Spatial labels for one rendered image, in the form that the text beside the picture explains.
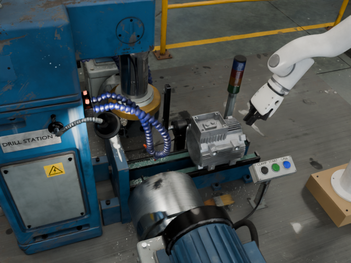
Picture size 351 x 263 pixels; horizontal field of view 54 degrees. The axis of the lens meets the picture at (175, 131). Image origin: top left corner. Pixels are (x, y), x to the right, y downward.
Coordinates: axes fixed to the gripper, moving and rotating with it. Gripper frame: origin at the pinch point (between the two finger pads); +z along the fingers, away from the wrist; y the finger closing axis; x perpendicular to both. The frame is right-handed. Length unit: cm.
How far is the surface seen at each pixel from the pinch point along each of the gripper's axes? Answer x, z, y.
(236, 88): -16.8, 3.6, 33.0
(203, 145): 12.0, 17.5, -0.8
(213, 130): 11.3, 10.3, 1.1
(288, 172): -14.2, 6.2, -20.3
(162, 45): -89, 69, 232
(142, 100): 46.7, 6.4, 0.4
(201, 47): -140, 56, 240
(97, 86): 40, 35, 49
